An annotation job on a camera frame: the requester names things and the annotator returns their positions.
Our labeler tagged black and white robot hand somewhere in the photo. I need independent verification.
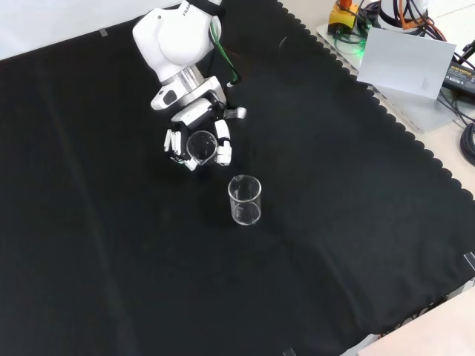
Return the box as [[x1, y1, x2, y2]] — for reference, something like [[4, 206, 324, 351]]
[[162, 97, 248, 172]]

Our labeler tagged small clear glass beaker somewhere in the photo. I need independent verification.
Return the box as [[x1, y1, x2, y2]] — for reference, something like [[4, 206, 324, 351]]
[[186, 130, 217, 167]]

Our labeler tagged large clear glass beaker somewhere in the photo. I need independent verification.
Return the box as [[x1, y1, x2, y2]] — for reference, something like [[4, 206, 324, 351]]
[[227, 174, 263, 227]]

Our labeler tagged black cloth with scalloped edge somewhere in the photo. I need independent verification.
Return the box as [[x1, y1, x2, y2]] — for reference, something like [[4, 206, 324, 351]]
[[0, 0, 475, 356]]

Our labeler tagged yellow stop button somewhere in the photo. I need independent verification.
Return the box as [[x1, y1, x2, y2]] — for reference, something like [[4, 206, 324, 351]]
[[330, 0, 361, 30]]

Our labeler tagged pale board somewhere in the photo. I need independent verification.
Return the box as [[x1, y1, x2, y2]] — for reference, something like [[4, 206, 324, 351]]
[[356, 27, 457, 100]]

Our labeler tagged black power adapter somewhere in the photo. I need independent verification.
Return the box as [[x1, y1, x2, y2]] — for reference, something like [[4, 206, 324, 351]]
[[441, 61, 475, 90]]

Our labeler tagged pale wooden panel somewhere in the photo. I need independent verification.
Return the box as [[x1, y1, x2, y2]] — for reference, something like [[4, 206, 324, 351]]
[[355, 284, 475, 356]]

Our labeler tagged green cable on arm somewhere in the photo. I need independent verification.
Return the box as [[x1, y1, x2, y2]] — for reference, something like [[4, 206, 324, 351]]
[[209, 15, 241, 89]]

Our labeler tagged green cable on plate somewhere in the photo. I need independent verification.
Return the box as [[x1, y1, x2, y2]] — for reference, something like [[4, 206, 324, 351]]
[[332, 31, 367, 56]]

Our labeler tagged grey metal base plate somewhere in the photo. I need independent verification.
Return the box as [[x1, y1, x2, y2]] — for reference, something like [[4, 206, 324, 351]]
[[315, 16, 469, 133]]

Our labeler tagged orange cable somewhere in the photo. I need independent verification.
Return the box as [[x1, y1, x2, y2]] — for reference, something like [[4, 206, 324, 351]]
[[400, 0, 448, 42]]

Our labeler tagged black cable bundle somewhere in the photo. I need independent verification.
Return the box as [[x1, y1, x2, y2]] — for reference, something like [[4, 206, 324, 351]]
[[459, 122, 475, 166]]

